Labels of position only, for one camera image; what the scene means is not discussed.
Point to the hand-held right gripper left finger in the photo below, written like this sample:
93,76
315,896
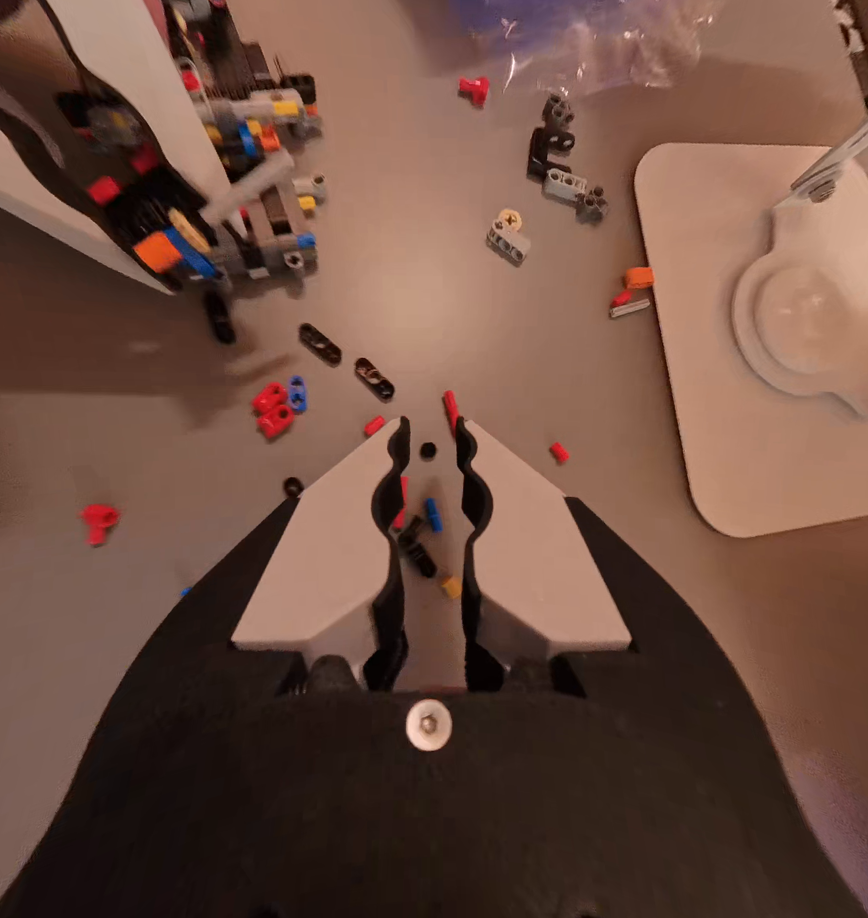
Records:
319,574

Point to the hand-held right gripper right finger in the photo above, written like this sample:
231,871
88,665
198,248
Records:
541,574

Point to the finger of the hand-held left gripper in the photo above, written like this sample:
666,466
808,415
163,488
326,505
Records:
140,79
32,179

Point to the grey black lego chassis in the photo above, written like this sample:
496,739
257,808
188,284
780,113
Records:
276,107

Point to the small orange blue lego assembly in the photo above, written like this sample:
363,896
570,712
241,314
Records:
158,252

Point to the black angled lego piece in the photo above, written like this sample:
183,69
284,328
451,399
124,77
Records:
549,149

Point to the black lego liftarm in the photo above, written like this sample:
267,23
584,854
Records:
319,343
219,315
374,378
293,486

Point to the yellow lego piece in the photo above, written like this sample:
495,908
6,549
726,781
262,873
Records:
450,586

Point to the black lego pin connector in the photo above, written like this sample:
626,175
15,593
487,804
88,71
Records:
416,545

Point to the short red lego pin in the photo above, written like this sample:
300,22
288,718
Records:
559,452
374,426

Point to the red lego connector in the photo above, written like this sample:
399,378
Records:
474,90
276,422
269,396
99,520

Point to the blue lego connector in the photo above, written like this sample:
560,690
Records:
298,393

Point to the short grey lego axle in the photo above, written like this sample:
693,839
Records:
629,308

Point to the small red lego bush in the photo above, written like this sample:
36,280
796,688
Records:
622,296

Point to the orange lego piece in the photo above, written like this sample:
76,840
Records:
640,277

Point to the grey lego beam tan pin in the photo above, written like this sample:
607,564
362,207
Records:
509,237

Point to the dark grey lego connector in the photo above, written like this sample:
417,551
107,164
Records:
559,109
592,204

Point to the light grey lego beam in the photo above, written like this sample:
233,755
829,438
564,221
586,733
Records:
567,185

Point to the crumpled clear plastic bag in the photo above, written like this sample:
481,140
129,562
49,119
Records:
620,43

